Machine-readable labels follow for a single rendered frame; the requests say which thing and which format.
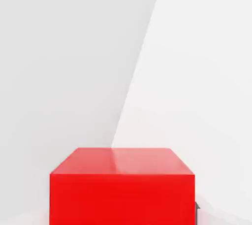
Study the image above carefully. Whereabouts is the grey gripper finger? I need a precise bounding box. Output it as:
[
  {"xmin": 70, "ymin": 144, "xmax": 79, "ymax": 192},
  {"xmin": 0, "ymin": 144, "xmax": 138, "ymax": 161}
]
[{"xmin": 194, "ymin": 201, "xmax": 201, "ymax": 225}]

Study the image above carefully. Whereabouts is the small red cube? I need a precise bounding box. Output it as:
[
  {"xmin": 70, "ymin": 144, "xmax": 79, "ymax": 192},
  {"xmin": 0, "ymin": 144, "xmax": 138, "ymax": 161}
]
[{"xmin": 49, "ymin": 147, "xmax": 196, "ymax": 225}]

